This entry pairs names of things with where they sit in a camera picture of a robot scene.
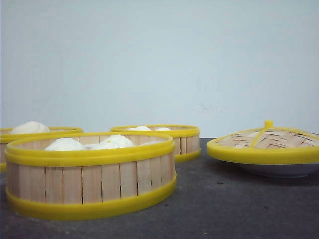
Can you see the woven bamboo steamer lid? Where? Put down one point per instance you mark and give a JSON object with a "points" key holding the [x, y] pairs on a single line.
{"points": [[267, 145]]}

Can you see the steamer basket single bun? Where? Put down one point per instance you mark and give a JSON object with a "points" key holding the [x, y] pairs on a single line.
{"points": [[6, 137]]}

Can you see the white bun back right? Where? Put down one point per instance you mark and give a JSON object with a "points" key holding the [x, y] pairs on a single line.
{"points": [[163, 129]]}

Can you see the white bun back left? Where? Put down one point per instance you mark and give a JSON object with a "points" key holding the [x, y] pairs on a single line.
{"points": [[139, 128]]}

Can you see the white bun front right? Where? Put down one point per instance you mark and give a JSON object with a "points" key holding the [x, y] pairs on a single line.
{"points": [[113, 142]]}

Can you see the white bun front left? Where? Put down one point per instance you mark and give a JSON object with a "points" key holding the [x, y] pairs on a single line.
{"points": [[65, 144]]}

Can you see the front bamboo steamer basket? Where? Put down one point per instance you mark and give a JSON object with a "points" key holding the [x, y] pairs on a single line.
{"points": [[89, 184]]}

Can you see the large white bun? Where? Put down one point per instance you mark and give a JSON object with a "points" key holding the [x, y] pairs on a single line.
{"points": [[30, 127]]}

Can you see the white plate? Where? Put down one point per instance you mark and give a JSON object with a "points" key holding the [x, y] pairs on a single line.
{"points": [[279, 170]]}

